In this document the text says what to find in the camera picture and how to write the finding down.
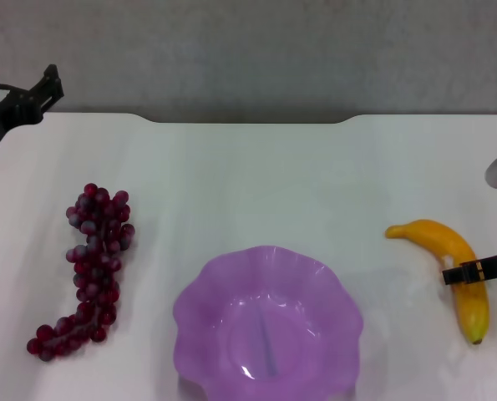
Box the purple wavy plastic plate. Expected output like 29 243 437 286
172 245 365 401

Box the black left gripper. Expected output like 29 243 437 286
0 58 66 162

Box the yellow banana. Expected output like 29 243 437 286
383 219 490 345

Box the red purple grape bunch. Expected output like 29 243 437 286
26 182 136 363

